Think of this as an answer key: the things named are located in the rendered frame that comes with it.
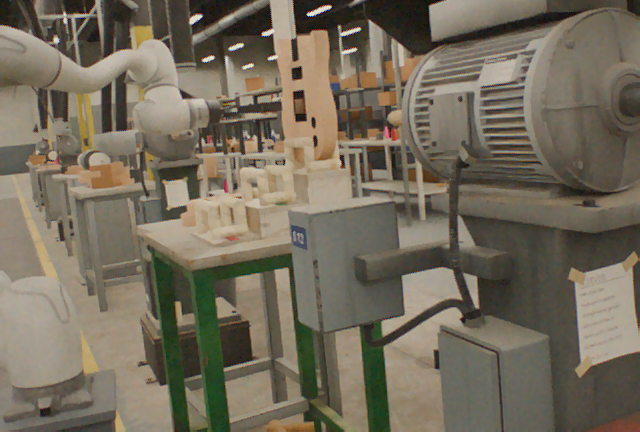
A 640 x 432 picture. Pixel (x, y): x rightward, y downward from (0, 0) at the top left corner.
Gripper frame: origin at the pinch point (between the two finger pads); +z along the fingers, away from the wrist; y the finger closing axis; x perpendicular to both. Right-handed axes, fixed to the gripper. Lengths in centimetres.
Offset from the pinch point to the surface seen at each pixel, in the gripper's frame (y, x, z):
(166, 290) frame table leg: -28, -58, -34
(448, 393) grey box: 119, -47, -17
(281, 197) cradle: 11.7, -27.1, -3.0
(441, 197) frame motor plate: 108, -19, -10
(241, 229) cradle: 11.8, -34.8, -16.4
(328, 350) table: -29, -93, 24
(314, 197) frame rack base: 14.1, -28.2, 6.6
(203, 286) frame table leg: 27, -46, -33
